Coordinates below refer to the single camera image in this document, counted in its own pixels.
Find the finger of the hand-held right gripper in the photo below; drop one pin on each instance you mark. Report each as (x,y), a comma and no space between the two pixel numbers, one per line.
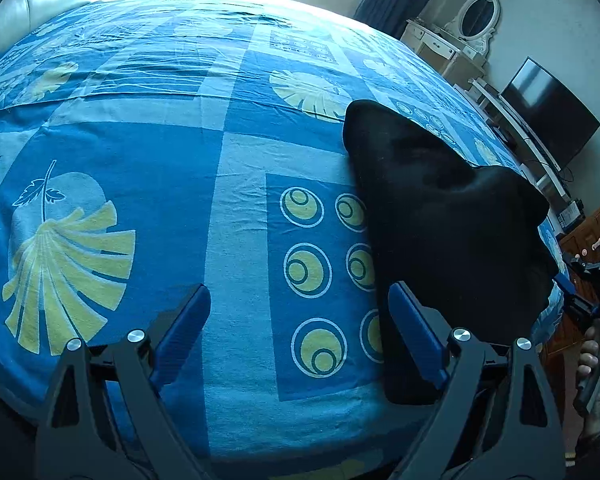
(577,297)

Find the black electronic box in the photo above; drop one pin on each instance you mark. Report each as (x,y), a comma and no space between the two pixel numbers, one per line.
(571,215)

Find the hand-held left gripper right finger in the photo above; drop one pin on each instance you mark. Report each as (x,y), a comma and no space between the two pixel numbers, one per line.
(415,331)

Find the blue patterned bed sheet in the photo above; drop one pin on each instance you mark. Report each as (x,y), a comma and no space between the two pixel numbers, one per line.
(155,160)

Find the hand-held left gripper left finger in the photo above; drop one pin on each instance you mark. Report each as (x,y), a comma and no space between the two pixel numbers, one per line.
(185,325)

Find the cream dressing table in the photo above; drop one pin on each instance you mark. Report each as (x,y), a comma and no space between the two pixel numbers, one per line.
(440,52)

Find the oval white-framed mirror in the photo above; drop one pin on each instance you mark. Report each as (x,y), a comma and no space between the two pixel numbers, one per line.
(477,15)

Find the white television stand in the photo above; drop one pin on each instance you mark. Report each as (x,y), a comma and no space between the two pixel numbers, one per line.
(525,145)

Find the black flat television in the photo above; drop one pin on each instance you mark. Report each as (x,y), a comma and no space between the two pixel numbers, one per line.
(550,110)

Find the black studded pants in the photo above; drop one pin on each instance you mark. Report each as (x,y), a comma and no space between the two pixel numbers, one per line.
(445,235)

